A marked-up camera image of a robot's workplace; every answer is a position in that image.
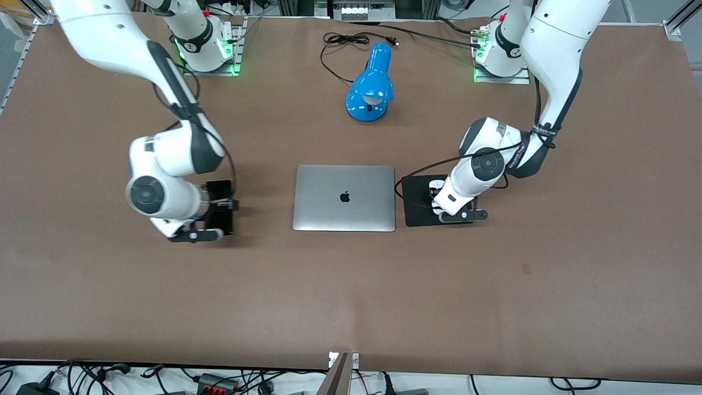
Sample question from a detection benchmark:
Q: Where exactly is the black square mouse pad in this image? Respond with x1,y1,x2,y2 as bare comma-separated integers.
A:
401,173,475,227

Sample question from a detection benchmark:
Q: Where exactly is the silver closed laptop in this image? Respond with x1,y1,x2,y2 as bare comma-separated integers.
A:
292,164,397,233

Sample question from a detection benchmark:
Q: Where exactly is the blue desk lamp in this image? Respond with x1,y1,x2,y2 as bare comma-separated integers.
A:
344,42,395,124

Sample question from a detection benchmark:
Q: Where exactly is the grey orange connector block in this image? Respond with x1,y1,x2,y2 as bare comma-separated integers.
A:
196,373,240,394

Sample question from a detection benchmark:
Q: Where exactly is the white power strip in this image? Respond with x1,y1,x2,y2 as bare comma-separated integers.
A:
339,3,376,21

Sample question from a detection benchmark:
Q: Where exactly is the black power adapter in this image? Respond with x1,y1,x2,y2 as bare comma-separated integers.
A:
15,380,61,395

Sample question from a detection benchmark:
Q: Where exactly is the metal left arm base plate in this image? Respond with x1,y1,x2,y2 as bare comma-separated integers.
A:
472,26,532,85

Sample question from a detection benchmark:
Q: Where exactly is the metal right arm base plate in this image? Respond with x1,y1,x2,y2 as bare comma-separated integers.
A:
182,15,248,77

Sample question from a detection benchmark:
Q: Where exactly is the black lamp power cord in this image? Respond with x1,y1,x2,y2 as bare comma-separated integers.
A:
320,31,400,84

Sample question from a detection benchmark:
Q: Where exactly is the black cable to arm base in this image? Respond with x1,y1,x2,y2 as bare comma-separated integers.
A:
348,18,497,49

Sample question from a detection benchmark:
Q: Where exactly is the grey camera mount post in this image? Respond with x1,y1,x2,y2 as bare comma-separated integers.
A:
324,352,360,395

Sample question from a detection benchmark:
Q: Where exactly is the aluminium frame rail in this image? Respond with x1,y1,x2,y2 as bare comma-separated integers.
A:
0,8,55,116
661,0,702,42

